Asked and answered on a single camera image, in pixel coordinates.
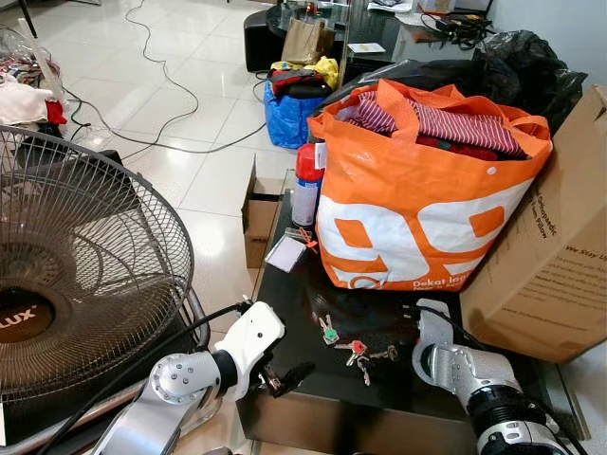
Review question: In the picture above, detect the brown paper bag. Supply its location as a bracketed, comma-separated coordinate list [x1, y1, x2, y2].
[281, 17, 336, 66]

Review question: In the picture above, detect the small open cardboard box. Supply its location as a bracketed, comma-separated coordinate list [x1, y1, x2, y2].
[241, 156, 286, 270]

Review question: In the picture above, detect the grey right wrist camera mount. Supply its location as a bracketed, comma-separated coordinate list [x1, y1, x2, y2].
[414, 300, 457, 350]

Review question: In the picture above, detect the blue plastic bag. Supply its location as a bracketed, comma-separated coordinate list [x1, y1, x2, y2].
[263, 80, 329, 151]

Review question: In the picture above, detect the pile of clothes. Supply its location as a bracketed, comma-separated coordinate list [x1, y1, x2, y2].
[0, 28, 69, 130]

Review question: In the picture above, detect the black glass desk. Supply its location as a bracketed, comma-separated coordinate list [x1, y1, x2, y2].
[244, 0, 496, 79]

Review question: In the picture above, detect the black floor cable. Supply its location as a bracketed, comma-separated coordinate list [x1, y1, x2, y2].
[64, 0, 272, 164]

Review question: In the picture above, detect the orange and white shopping bag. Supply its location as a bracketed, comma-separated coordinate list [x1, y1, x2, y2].
[308, 79, 555, 292]

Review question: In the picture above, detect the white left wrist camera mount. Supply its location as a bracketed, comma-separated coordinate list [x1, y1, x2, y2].
[216, 301, 286, 399]

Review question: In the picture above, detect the key with green cap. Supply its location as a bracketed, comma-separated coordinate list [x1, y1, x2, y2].
[319, 315, 340, 346]

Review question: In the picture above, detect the white paper slip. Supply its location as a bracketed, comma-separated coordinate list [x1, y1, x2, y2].
[347, 42, 388, 56]

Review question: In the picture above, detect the electric fan with wire grille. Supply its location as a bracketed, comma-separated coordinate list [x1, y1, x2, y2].
[0, 125, 197, 423]

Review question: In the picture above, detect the large brown cardboard box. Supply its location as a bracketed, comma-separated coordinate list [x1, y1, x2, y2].
[460, 85, 607, 365]

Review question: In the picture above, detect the red capped spray can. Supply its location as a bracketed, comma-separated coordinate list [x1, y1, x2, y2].
[291, 142, 327, 228]

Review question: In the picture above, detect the white card tag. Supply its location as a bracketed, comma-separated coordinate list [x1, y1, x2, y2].
[265, 235, 310, 275]

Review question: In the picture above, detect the tangled black cable bundle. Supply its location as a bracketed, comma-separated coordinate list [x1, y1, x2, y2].
[430, 11, 495, 50]

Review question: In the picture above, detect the red white striped cloth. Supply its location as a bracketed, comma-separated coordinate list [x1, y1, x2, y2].
[337, 90, 528, 158]

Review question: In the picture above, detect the key bunch with red cap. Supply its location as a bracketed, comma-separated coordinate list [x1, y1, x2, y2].
[334, 338, 399, 387]

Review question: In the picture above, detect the black plastic garbage bag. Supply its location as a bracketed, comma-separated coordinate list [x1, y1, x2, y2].
[343, 30, 588, 136]

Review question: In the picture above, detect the yellow cloth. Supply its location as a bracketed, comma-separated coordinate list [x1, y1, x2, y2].
[269, 56, 340, 92]

